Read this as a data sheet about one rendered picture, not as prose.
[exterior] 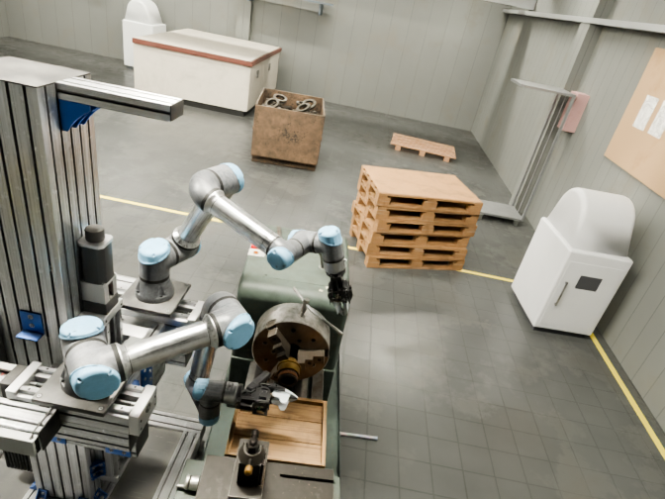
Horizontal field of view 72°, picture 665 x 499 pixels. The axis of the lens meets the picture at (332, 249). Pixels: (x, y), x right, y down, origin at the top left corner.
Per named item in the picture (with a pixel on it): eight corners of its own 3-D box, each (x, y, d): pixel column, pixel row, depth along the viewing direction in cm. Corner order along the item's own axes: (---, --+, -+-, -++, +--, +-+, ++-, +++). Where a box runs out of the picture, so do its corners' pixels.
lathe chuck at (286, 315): (248, 355, 200) (263, 299, 185) (318, 371, 204) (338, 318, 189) (244, 371, 192) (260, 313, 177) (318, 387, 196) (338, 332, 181)
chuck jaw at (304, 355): (299, 343, 188) (328, 344, 188) (299, 351, 191) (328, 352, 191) (297, 361, 179) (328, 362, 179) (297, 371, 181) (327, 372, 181)
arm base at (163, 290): (128, 299, 185) (127, 278, 180) (144, 279, 198) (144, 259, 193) (164, 307, 185) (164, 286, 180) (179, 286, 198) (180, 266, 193)
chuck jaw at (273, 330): (282, 344, 189) (266, 324, 184) (292, 340, 188) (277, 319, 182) (279, 363, 179) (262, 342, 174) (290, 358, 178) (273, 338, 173)
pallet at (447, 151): (389, 149, 847) (390, 143, 841) (391, 138, 919) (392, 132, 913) (455, 163, 841) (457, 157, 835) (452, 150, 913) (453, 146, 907)
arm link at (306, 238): (279, 236, 155) (307, 239, 150) (297, 225, 164) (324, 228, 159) (282, 257, 158) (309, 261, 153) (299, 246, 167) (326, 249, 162)
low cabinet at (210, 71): (276, 92, 1084) (281, 48, 1035) (247, 119, 852) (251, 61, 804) (187, 74, 1084) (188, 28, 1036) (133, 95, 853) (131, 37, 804)
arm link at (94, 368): (68, 375, 136) (239, 318, 164) (78, 412, 126) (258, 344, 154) (59, 346, 130) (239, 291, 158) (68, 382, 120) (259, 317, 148)
